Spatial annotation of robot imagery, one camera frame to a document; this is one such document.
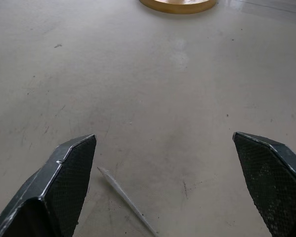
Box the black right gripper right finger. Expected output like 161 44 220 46
232 131 296 237

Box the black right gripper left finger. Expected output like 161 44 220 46
0 134 97 237

